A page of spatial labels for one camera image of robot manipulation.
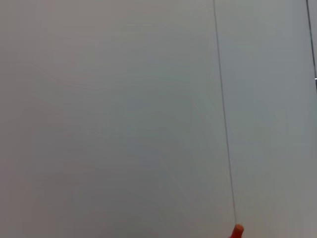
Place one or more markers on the red-orange knitted orange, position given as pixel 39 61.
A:
pixel 237 231

